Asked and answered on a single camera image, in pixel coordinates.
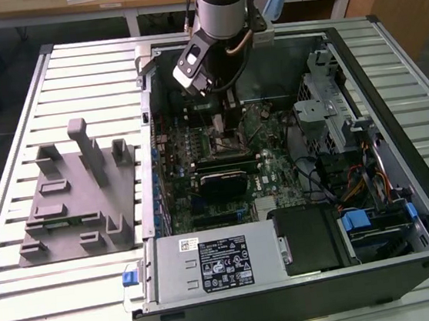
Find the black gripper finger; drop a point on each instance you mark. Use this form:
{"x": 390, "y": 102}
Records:
{"x": 233, "y": 121}

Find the silver CPU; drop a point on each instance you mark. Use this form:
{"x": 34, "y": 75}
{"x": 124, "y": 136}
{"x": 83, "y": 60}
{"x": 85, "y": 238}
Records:
{"x": 219, "y": 123}

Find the thin metal locking lever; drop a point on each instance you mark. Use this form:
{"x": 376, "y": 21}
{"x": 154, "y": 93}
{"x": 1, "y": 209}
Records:
{"x": 204, "y": 120}
{"x": 254, "y": 134}

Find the CPU socket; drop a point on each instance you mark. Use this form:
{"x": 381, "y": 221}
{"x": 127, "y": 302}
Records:
{"x": 213, "y": 145}

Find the black RAM stick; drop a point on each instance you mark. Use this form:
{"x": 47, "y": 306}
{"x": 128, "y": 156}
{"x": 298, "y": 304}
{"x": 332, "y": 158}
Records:
{"x": 227, "y": 170}

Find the black graphics card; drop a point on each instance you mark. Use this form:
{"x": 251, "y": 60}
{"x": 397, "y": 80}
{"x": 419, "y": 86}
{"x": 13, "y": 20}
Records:
{"x": 223, "y": 184}

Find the green motherboard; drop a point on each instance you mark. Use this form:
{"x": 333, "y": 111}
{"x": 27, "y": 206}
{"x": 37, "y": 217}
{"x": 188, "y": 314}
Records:
{"x": 280, "y": 195}

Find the metal drive cage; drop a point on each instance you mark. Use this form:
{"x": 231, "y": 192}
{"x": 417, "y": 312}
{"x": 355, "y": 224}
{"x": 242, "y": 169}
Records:
{"x": 317, "y": 92}

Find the silver heatsink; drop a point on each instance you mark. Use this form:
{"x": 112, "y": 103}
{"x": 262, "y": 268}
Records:
{"x": 266, "y": 205}

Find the black expansion slot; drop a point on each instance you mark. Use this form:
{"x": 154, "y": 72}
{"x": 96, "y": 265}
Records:
{"x": 215, "y": 220}

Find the black plastic shroud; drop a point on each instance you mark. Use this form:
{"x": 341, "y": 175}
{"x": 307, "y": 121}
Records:
{"x": 308, "y": 235}

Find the grey power supply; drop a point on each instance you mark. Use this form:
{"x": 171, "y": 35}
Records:
{"x": 172, "y": 266}

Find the hard disk in blue carrier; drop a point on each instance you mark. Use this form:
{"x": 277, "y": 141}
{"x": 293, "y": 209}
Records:
{"x": 355, "y": 221}

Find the wooden desk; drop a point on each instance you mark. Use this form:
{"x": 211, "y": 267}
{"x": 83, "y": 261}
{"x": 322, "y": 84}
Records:
{"x": 84, "y": 6}

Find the grey parts rack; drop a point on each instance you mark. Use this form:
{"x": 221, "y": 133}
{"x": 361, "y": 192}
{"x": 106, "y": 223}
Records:
{"x": 82, "y": 191}

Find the blue case latch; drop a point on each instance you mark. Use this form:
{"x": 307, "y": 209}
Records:
{"x": 130, "y": 277}

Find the green RAM stick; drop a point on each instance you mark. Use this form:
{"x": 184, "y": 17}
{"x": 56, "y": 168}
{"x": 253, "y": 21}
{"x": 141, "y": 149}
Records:
{"x": 72, "y": 222}

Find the black PC case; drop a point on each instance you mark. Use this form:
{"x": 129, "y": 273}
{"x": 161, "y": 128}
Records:
{"x": 255, "y": 314}

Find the blue plastic clip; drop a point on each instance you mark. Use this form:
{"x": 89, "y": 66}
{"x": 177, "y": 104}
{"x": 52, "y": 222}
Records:
{"x": 411, "y": 211}

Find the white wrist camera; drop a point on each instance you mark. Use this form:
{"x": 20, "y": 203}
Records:
{"x": 191, "y": 60}

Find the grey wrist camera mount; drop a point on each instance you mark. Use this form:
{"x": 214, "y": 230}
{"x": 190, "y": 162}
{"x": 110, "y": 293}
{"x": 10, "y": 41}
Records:
{"x": 264, "y": 36}

